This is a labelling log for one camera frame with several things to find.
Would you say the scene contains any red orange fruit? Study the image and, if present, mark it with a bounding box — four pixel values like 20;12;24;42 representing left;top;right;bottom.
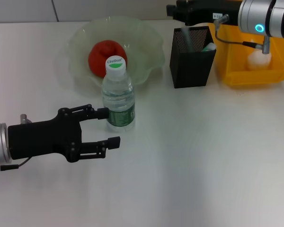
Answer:
89;40;128;79

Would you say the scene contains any grey pen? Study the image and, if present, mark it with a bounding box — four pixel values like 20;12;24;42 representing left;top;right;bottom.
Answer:
181;27;195;52

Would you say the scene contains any clear glass fruit plate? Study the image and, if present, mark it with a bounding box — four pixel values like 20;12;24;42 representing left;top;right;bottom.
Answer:
67;16;166;87

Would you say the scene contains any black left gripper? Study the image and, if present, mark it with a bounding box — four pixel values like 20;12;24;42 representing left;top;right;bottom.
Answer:
8;103;122;164

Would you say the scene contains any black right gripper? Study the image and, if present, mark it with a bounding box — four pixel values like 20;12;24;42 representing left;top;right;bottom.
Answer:
166;0;241;26

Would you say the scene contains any right arm gripper cable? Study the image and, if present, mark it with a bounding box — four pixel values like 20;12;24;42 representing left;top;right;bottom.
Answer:
213;13;272;55

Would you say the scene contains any clear green-label water bottle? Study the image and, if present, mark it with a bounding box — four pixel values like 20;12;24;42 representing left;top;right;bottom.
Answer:
101;56;136;132

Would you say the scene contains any black mesh pen holder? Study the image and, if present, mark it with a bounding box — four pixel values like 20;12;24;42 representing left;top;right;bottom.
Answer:
169;26;217;89

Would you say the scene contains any left arm gripper cable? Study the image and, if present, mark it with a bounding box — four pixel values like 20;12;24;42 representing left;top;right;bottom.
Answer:
0;157;31;170

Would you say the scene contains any green pen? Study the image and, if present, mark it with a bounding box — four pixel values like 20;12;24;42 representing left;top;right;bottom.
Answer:
202;42;216;52

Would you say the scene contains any yellow plastic bin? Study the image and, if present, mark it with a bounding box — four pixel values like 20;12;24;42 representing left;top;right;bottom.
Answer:
209;22;284;88

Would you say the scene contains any arm gripper cable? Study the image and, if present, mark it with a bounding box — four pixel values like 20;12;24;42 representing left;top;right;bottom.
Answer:
213;13;272;55
0;157;31;170

